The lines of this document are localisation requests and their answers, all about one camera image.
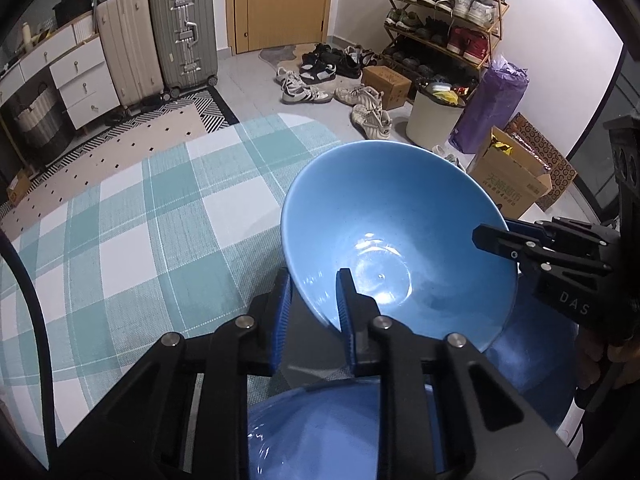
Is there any blue bowl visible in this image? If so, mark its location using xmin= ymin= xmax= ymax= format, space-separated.
xmin=485 ymin=275 xmax=577 ymax=441
xmin=246 ymin=378 xmax=446 ymax=480
xmin=280 ymin=141 xmax=518 ymax=351

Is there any blue bowl back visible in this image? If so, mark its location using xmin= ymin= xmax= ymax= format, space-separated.
xmin=280 ymin=141 xmax=518 ymax=351

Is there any blue bowl front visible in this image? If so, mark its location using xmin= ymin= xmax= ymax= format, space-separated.
xmin=246 ymin=378 xmax=446 ymax=480

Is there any right hand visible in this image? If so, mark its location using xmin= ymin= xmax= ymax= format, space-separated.
xmin=575 ymin=327 xmax=620 ymax=390

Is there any cardboard box open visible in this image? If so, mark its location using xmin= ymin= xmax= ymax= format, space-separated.
xmin=466 ymin=127 xmax=552 ymax=220

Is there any teal plaid tablecloth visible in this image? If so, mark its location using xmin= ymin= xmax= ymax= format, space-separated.
xmin=1 ymin=106 xmax=340 ymax=440

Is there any purple bag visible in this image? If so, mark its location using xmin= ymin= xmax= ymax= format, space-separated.
xmin=449 ymin=55 xmax=529 ymax=154

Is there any white trash bin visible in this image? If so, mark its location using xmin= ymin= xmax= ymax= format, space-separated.
xmin=406 ymin=82 xmax=465 ymax=150

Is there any small brown cardboard box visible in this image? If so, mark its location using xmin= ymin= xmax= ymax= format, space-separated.
xmin=361 ymin=65 xmax=412 ymax=110

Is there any wooden shoe rack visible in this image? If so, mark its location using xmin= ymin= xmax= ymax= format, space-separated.
xmin=382 ymin=0 xmax=509 ymax=98

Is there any small floor cardboard box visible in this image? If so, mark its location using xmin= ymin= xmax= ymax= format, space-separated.
xmin=6 ymin=169 xmax=32 ymax=207

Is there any wooden door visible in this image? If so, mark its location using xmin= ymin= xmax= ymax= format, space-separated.
xmin=226 ymin=0 xmax=331 ymax=54

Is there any woven laundry basket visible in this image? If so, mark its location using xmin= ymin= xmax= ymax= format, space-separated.
xmin=16 ymin=86 xmax=70 ymax=158

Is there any silver suitcase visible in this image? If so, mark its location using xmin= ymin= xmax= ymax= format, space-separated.
xmin=150 ymin=0 xmax=218 ymax=101

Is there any white drawer desk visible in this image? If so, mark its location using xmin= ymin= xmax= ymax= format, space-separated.
xmin=1 ymin=12 xmax=120 ymax=129

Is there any beige suitcase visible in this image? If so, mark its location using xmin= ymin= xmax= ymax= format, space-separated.
xmin=94 ymin=0 xmax=164 ymax=108

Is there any black cable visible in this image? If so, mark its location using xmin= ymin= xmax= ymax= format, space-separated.
xmin=0 ymin=244 xmax=59 ymax=449

